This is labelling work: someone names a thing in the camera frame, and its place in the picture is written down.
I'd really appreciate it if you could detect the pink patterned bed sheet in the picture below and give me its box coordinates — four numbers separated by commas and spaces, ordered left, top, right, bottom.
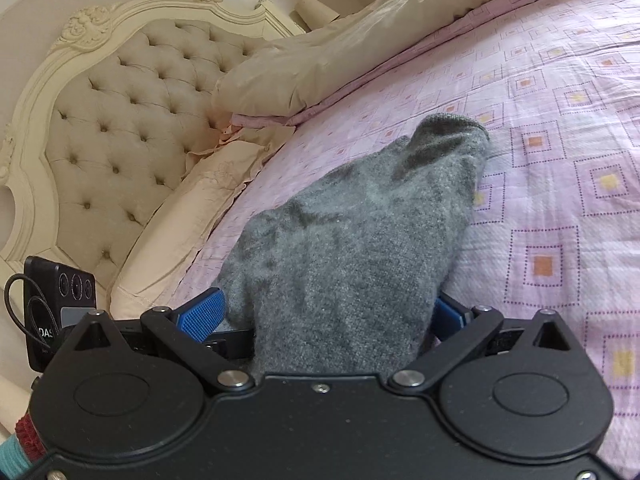
169, 0, 639, 477

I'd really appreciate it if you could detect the left hand red knit glove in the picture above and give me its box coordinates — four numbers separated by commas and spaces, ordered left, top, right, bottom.
15, 413, 47, 463

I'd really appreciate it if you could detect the beige duvet with pink lining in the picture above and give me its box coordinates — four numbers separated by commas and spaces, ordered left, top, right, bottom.
212, 0, 538, 128

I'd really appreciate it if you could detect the cream tufted headboard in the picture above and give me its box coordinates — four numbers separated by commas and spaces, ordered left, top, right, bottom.
1, 0, 300, 287

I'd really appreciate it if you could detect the beige bedside lamp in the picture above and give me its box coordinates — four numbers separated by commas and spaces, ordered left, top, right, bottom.
294, 0, 341, 30

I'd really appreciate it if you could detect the teal sleeved left forearm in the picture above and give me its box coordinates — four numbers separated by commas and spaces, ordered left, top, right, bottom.
0, 434, 32, 479

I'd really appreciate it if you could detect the black cable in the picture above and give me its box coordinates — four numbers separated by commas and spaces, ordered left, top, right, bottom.
3, 273, 61, 348

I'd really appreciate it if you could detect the beige ruffled pillow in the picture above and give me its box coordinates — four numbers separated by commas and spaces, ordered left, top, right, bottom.
108, 126, 295, 318

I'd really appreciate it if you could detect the grey knit sweater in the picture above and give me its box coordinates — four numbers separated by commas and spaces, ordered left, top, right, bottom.
216, 114, 489, 377

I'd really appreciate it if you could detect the black camera box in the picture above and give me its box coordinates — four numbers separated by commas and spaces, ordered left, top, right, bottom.
23, 256, 96, 372

